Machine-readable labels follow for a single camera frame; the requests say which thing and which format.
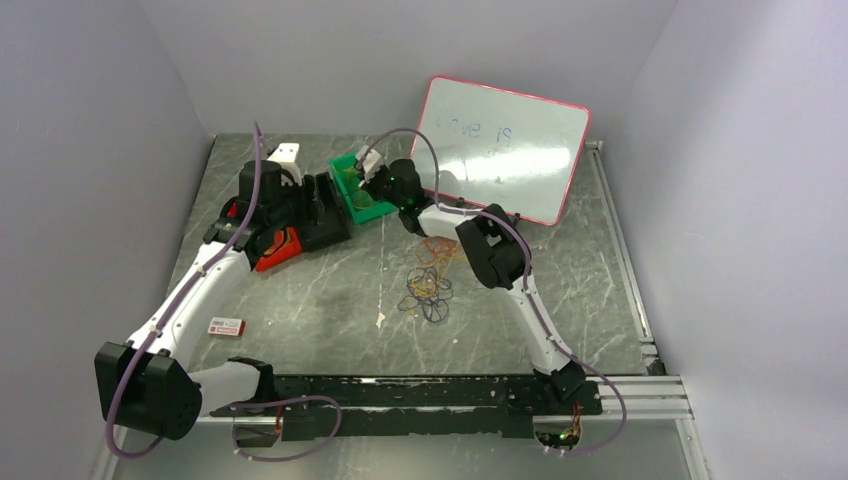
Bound orange cable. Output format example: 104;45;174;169
337;165;376;213

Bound yellow cables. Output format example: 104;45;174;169
397;262;458;315

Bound purple cables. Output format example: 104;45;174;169
397;264;456;325

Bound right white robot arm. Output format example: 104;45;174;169
355;154;586;414

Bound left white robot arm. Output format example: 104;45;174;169
94;160;337;440

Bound black plastic bin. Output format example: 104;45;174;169
297;172;351;252

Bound green plastic bin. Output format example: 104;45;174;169
328;153;397;225

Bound red plastic bin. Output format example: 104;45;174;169
236;205;303;272

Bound pink framed whiteboard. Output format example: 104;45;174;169
411;76;592;226

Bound small red white box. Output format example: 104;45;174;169
207;317;246;338

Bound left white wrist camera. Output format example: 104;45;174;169
268;143;303;186

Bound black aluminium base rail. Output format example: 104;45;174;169
112;370;690;446

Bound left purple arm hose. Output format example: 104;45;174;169
104;121;343;464

